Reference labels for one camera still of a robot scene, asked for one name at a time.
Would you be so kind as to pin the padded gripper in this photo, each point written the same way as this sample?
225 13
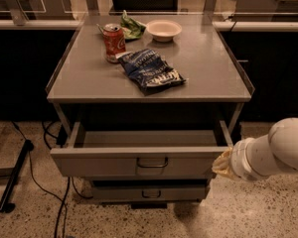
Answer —
238 161

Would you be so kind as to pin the grey top drawer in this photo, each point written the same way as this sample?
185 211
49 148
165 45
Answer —
165 154

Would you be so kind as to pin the grey drawer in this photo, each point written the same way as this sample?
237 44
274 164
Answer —
150 190
165 154

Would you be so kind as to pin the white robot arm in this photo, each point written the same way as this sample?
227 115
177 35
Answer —
254 159

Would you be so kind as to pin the grey metal drawer cabinet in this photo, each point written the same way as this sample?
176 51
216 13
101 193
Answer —
88 89

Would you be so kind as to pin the grey lower drawer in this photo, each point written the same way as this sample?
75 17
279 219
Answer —
150 190

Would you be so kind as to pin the blue chip bag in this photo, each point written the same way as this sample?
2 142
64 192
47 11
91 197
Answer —
149 71

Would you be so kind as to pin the white paper bowl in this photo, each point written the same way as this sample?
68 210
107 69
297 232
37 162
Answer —
163 30

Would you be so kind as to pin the green chip bag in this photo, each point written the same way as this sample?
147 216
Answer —
132 29

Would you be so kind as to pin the red soda can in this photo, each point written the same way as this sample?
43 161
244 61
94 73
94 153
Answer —
114 41

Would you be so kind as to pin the black floor stand bar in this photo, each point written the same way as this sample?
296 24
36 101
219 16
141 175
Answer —
5 205

